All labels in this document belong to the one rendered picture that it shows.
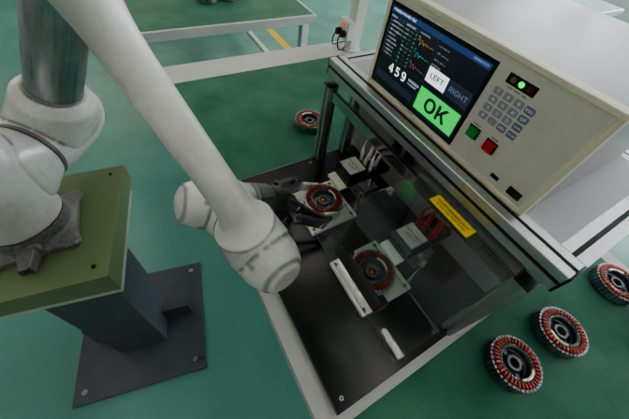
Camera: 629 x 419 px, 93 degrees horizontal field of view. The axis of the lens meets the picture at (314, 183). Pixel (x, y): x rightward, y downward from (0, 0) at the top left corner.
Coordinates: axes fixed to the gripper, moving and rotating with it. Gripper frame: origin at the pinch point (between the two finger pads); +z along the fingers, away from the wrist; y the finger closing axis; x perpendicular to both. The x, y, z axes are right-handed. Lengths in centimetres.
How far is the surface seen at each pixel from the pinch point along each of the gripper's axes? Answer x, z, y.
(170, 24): -8, -4, -140
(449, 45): 48, -13, 9
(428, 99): 38.7, -7.6, 9.9
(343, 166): 12.8, -1.3, -0.3
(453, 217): 25.7, -7.8, 29.1
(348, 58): 34.7, -1.8, -19.2
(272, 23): 17, 46, -131
